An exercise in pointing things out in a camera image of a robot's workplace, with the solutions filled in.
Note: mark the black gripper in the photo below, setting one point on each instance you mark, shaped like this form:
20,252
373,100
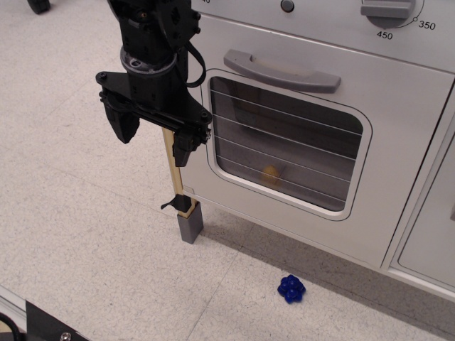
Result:
164,101

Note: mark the grey oven door handle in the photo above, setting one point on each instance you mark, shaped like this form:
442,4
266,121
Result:
308,81

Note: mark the white oven door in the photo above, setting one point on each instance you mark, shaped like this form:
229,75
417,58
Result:
348,161

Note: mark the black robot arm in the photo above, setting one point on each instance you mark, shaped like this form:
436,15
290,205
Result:
156,45

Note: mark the black tape strip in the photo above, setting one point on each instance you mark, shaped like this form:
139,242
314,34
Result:
180,202

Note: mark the grey leg foot cap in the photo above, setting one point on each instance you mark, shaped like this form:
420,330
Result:
191,226

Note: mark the yellow toy food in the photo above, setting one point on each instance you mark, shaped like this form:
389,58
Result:
270,176

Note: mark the black caster wheel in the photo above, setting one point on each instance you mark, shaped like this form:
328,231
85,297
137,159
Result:
39,6

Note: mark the white toy kitchen cabinet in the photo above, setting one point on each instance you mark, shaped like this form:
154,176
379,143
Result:
425,39

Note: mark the grey round button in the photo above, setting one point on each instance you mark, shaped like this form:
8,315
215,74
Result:
287,6

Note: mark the blue toy grape bunch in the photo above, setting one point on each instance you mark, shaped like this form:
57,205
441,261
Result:
291,289

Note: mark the grey temperature knob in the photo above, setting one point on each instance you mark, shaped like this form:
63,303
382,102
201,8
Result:
387,14

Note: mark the white cabinet side door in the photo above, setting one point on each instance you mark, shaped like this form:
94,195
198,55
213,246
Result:
421,252

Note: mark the wooden cabinet leg post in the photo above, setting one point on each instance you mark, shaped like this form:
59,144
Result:
175,172

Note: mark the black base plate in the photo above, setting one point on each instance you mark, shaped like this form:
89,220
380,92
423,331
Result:
42,326

